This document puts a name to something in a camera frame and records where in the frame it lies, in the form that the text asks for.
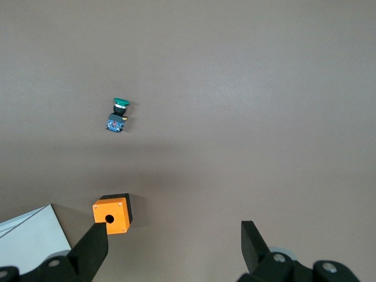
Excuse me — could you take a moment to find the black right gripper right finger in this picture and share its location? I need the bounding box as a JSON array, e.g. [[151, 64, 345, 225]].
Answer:
[[236, 220, 361, 282]]

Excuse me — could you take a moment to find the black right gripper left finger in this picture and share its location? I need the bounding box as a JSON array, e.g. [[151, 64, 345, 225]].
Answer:
[[0, 222, 109, 282]]

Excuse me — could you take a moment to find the orange button enclosure box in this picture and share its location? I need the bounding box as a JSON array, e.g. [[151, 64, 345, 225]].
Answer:
[[92, 193, 135, 235]]

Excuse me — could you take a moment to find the green mushroom push button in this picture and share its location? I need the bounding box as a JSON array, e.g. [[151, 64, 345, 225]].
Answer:
[[105, 98, 132, 133]]

